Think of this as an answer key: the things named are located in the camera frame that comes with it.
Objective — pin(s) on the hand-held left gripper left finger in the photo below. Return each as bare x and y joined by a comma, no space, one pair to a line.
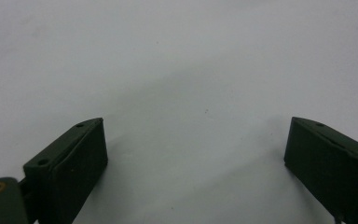
65,174

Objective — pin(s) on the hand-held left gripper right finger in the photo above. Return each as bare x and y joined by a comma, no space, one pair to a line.
329,161

